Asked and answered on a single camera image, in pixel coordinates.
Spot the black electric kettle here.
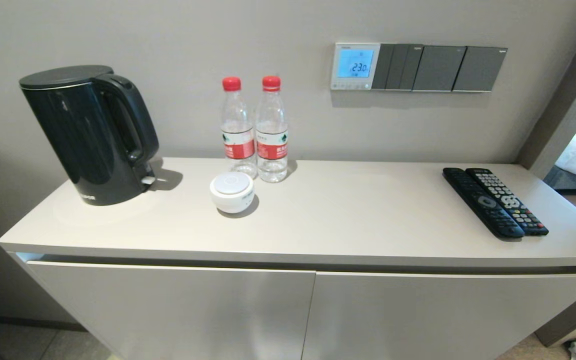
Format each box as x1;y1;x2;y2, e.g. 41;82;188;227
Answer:
18;64;160;207

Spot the grey three-rocker switch panel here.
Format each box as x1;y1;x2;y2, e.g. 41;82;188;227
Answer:
371;43;424;92

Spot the grey cabinet door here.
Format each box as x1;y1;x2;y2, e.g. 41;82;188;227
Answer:
27;261;317;360
302;271;576;360

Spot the brown door frame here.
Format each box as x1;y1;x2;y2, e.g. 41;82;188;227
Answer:
515;5;576;179

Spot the black remote control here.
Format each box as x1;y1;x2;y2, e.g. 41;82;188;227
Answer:
466;167;550;237
442;167;526;239

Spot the wall thermostat blue display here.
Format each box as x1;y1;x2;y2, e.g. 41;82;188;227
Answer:
330;42;382;91

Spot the red-capped water bottle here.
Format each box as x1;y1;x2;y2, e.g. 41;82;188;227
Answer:
254;75;290;183
220;76;259;179

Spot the grey sideboard cabinet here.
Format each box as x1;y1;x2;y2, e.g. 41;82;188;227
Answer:
0;157;576;360

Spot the dark brown baseboard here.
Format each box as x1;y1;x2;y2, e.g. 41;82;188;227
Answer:
0;311;86;331

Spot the white round puck device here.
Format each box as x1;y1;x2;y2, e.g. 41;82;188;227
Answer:
209;171;256;215

